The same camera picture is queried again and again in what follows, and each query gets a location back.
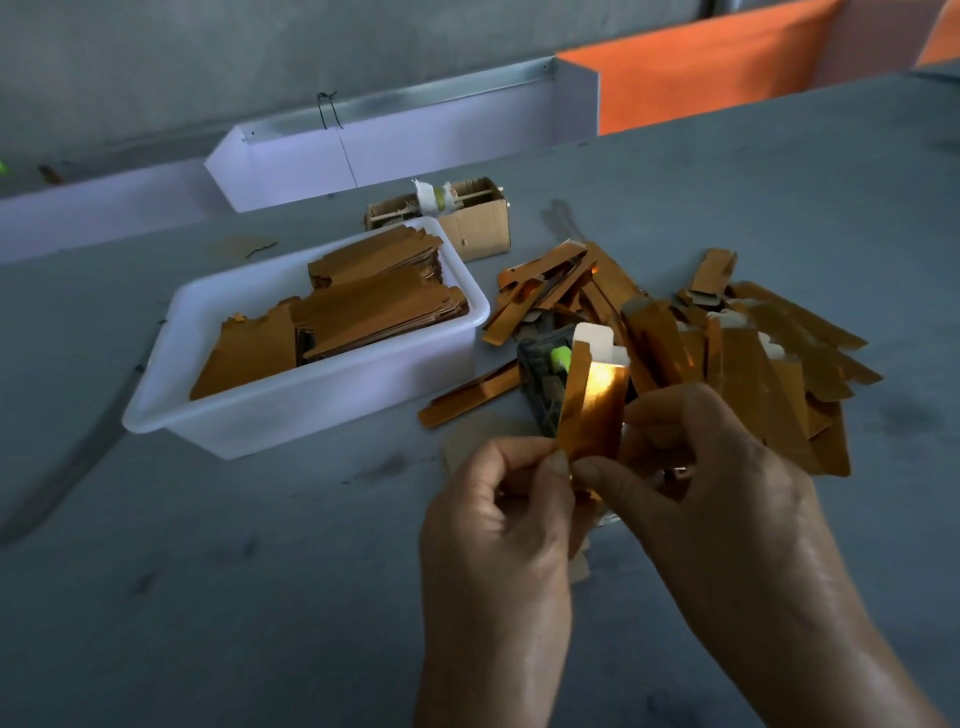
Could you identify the pile of beige blanks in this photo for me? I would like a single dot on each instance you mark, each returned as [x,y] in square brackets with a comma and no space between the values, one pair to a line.
[468,447]

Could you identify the white plastic bin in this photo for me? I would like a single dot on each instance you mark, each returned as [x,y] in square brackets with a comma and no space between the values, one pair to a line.
[300,413]

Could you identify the orange tray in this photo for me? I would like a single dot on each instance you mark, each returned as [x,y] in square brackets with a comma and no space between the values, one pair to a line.
[735,68]

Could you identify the person's left hand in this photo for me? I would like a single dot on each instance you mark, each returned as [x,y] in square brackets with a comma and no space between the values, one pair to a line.
[495,578]

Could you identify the long white tray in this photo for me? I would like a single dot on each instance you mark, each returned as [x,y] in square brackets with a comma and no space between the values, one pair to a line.
[473,128]
[98,213]

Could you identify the person's right hand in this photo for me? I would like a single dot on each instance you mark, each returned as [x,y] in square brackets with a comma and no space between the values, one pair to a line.
[735,540]

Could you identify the black tape dispenser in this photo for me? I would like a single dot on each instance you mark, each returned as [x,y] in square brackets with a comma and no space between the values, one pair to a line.
[537,375]

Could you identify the pile of gold boxes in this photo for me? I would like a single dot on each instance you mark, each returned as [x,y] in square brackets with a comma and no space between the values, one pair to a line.
[750,353]

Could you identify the small cardboard box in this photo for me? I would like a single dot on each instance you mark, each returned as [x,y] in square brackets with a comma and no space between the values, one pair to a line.
[488,233]

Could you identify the person's right forearm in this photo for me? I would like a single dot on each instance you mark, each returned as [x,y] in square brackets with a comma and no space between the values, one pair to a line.
[840,687]

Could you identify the person's left forearm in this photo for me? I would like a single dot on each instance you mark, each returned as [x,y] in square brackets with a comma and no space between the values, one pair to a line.
[492,708]

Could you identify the green tape roll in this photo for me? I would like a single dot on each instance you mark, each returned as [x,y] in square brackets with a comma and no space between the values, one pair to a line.
[561,359]

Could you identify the gold cartons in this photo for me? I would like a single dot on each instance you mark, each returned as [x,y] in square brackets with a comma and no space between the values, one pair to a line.
[383,308]

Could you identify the small brown object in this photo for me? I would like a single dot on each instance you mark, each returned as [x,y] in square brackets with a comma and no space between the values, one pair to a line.
[51,174]

